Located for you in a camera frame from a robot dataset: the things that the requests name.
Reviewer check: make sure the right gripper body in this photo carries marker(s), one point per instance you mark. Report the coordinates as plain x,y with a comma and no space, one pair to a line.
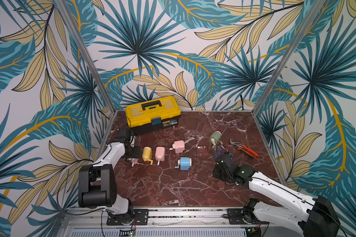
222,160

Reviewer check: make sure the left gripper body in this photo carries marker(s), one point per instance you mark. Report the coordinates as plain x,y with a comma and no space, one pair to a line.
133,152

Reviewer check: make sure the blue transparent tray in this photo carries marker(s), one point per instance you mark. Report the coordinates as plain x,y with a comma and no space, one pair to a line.
218,152

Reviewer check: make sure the yellow pencil sharpener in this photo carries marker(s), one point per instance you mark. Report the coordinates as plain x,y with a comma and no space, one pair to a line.
147,155

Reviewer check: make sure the blue pencil sharpener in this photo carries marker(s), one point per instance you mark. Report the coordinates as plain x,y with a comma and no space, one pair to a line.
184,163

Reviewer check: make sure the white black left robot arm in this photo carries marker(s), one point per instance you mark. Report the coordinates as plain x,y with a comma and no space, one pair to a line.
97,186

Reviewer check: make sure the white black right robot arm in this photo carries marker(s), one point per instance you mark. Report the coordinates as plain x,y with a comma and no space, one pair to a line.
304,214

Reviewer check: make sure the green pencil sharpener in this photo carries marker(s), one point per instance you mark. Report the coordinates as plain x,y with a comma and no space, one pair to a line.
215,138

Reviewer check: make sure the pink transparent tray back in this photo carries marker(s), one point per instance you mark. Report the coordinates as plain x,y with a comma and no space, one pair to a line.
201,150

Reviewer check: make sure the yellow black toolbox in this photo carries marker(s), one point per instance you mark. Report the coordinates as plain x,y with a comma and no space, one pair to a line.
146,117

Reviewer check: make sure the orange handled pliers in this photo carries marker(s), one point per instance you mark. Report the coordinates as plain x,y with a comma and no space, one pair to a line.
243,148

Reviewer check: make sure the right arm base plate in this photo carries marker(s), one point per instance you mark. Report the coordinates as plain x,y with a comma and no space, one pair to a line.
240,216

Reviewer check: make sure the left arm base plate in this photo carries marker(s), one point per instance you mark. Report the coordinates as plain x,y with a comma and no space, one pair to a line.
127,217

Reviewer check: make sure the aluminium front rail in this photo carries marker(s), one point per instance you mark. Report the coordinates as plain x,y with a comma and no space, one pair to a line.
171,221

